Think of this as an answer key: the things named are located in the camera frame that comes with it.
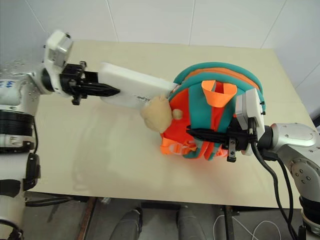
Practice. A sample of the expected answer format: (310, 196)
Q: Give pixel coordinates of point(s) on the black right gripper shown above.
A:
(240, 142)

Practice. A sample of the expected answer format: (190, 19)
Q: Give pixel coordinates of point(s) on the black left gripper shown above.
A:
(71, 80)

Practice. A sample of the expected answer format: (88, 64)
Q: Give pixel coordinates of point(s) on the white rectangular box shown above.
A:
(125, 82)

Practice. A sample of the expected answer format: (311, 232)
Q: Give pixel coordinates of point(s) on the orange and teal backpack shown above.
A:
(200, 107)

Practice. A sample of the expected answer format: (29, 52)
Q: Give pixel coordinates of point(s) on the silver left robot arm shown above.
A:
(15, 100)

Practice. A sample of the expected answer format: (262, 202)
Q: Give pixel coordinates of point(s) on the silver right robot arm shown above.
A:
(297, 140)

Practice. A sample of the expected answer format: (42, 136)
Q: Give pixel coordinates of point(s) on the rusty brown metal bar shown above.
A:
(86, 220)

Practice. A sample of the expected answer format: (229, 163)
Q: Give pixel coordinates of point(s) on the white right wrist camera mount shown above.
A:
(252, 107)

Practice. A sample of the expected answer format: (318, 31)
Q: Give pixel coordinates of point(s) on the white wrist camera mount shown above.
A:
(252, 107)
(57, 41)

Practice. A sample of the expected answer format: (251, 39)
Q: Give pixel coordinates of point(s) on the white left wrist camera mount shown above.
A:
(57, 41)

